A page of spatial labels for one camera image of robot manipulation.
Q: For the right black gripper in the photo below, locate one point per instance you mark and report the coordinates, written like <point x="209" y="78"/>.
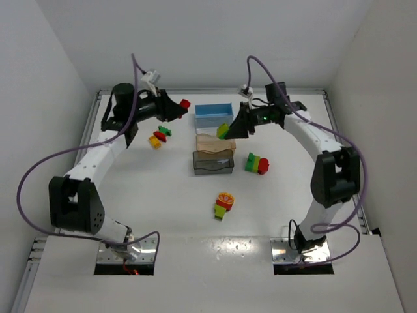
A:
<point x="246" y="118"/>

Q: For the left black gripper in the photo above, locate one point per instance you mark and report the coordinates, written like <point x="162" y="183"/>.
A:
<point x="163" y="105"/>

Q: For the red curved lego brick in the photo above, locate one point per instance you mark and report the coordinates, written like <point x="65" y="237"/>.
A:
<point x="160" y="136"/>

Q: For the red round lego brick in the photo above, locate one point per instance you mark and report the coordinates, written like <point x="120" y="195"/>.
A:
<point x="263" y="166"/>

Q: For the green lego plate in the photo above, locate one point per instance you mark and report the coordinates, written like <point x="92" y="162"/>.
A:
<point x="165" y="131"/>

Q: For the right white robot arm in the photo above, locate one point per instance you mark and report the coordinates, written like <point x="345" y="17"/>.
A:
<point x="336" y="174"/>

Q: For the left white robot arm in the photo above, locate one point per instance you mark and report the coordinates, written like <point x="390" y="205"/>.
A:
<point x="75" y="204"/>

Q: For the blue plastic container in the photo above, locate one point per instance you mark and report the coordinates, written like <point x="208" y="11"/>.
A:
<point x="207" y="111"/>

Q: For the clear plastic container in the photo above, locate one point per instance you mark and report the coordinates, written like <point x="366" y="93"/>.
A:
<point x="208" y="124"/>

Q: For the orange plastic container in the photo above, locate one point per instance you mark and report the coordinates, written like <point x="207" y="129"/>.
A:
<point x="211" y="144"/>

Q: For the dark green lego brick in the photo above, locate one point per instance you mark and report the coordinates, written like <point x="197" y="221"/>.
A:
<point x="250" y="162"/>

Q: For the grey plastic container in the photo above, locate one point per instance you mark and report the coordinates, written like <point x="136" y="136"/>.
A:
<point x="220" y="163"/>

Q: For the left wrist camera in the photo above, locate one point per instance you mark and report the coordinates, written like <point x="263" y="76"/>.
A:
<point x="149" y="79"/>

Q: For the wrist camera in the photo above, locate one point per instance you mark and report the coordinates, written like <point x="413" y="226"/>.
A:
<point x="149" y="79"/>
<point x="246" y="92"/>

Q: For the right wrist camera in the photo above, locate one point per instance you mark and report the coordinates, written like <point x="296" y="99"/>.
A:
<point x="246" y="92"/>

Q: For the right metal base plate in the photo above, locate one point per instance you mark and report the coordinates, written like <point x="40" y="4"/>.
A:
<point x="285" y="254"/>

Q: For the metal base plate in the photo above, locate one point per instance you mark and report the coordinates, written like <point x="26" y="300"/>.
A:
<point x="140" y="253"/>
<point x="285" y="254"/>

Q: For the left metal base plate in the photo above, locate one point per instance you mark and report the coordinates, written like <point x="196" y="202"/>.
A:
<point x="140" y="253"/>

